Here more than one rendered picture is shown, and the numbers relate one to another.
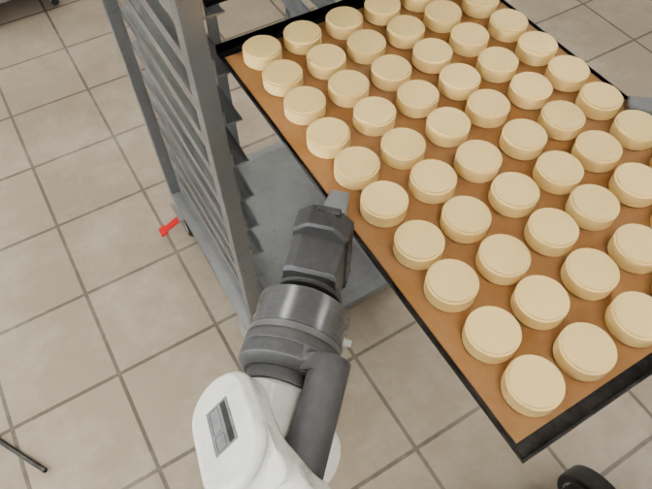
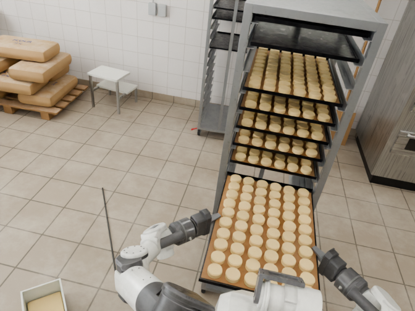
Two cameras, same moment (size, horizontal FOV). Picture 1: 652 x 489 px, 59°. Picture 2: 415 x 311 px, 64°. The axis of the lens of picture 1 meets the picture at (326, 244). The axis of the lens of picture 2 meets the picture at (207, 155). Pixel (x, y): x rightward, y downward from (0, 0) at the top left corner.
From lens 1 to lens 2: 0.84 m
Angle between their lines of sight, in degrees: 34
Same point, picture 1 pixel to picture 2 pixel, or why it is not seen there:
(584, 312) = (243, 271)
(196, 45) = (222, 168)
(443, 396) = not seen: outside the picture
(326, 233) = (204, 215)
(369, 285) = not seen: hidden behind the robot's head
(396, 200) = (227, 223)
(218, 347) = (192, 279)
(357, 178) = (225, 213)
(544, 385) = (215, 271)
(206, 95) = (219, 181)
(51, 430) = not seen: hidden behind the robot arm
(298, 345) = (178, 227)
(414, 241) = (222, 231)
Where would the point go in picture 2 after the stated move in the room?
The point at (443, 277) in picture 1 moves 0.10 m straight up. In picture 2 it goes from (220, 241) to (223, 221)
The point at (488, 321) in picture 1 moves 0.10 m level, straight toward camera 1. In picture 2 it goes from (218, 253) to (191, 258)
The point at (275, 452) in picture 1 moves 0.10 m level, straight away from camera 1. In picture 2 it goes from (156, 231) to (170, 213)
